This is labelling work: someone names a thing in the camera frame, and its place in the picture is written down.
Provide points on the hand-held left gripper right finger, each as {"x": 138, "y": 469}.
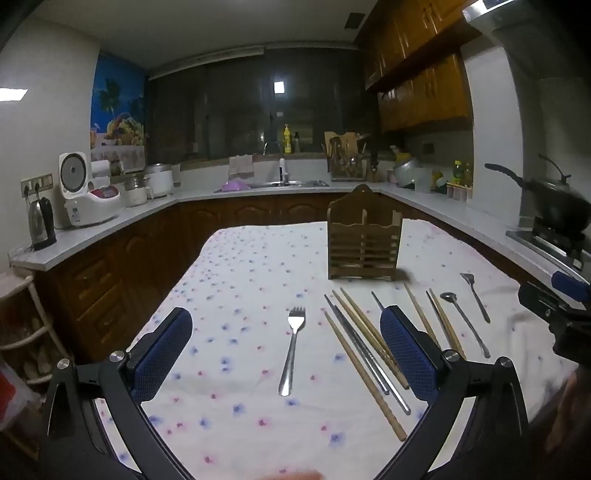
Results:
{"x": 408, "y": 355}

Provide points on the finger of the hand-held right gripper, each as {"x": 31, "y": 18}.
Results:
{"x": 540, "y": 302}
{"x": 572, "y": 284}

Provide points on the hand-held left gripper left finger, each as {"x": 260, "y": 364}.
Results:
{"x": 159, "y": 355}

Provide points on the wooden chopstick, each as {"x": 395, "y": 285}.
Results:
{"x": 362, "y": 318}
{"x": 418, "y": 309}
{"x": 365, "y": 332}
{"x": 364, "y": 376}
{"x": 445, "y": 321}

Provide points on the wooden utensil holder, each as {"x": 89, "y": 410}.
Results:
{"x": 362, "y": 249}

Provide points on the person's right forearm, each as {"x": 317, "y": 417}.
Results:
{"x": 572, "y": 415}

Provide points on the gas stove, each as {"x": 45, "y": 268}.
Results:
{"x": 549, "y": 242}

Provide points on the metal round spoon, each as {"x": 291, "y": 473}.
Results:
{"x": 448, "y": 297}

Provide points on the small metal spatula spoon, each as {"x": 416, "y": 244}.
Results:
{"x": 467, "y": 278}

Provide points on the black wok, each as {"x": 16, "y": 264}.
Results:
{"x": 554, "y": 203}

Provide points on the brown wooden base cabinets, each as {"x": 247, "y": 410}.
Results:
{"x": 115, "y": 277}

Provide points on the floral white tablecloth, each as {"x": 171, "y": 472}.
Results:
{"x": 240, "y": 286}

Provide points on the metal fork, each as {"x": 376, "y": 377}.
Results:
{"x": 291, "y": 350}

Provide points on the wooden side shelf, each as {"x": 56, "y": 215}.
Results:
{"x": 27, "y": 332}

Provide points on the white kitchen countertop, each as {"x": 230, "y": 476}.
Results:
{"x": 92, "y": 230}

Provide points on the cooking oil bottles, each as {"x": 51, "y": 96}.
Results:
{"x": 461, "y": 173}

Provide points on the small white cooking pot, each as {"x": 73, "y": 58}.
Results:
{"x": 135, "y": 191}

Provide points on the white plastic container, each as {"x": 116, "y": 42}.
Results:
{"x": 424, "y": 180}

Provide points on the white rice cooker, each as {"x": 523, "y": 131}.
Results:
{"x": 85, "y": 198}

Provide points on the white round cooker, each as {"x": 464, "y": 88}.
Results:
{"x": 159, "y": 181}

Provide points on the steel electric kettle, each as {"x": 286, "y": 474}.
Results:
{"x": 41, "y": 226}

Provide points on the silver pot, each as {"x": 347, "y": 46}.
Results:
{"x": 406, "y": 173}

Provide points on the purple plastic basin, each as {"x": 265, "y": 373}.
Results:
{"x": 235, "y": 186}

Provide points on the hanging dish cloth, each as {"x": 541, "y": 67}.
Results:
{"x": 241, "y": 166}

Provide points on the counter utensil rack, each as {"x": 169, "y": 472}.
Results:
{"x": 344, "y": 159}

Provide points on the steel kitchen sink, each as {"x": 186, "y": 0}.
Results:
{"x": 286, "y": 184}

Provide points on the white sink faucet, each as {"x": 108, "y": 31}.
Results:
{"x": 282, "y": 170}

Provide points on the dark bottle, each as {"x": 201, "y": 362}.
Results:
{"x": 297, "y": 143}

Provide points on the yellow detergent bottle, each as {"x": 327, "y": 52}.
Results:
{"x": 287, "y": 141}

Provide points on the dark kitchen window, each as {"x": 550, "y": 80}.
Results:
{"x": 221, "y": 106}

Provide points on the range hood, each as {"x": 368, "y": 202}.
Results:
{"x": 517, "y": 18}

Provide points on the ceiling vent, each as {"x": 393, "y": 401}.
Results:
{"x": 354, "y": 20}

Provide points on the wall switch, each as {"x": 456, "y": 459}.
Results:
{"x": 428, "y": 148}

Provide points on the wall power socket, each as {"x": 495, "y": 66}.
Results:
{"x": 37, "y": 183}

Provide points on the beach fruit wall poster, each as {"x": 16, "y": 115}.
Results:
{"x": 117, "y": 106}

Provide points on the wooden wall cabinets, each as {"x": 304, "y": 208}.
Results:
{"x": 415, "y": 69}

